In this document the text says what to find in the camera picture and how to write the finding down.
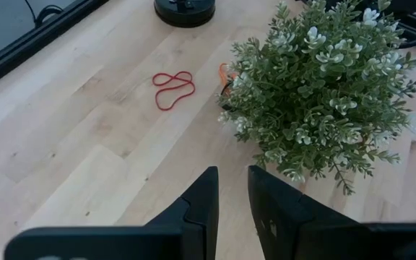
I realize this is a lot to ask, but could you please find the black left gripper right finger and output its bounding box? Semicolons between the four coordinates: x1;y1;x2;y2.
248;165;363;260

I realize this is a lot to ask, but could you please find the thin red rubber band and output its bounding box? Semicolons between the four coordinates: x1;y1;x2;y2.
152;70;196;112

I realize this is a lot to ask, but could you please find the black desk lamp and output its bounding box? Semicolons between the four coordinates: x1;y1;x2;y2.
153;0;217;29

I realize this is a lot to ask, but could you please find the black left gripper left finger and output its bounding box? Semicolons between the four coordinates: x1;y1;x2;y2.
144;165;220;260

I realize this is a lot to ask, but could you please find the green artificial plant black pot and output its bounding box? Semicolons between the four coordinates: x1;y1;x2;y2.
217;0;416;196

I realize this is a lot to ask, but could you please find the coiled black cable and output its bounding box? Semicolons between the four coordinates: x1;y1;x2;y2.
23;0;64;29

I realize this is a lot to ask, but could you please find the orange rubber band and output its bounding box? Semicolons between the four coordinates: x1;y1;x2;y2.
217;62;238;98

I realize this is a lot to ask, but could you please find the black rubber band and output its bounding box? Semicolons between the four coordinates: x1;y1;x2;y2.
220;81;236;111

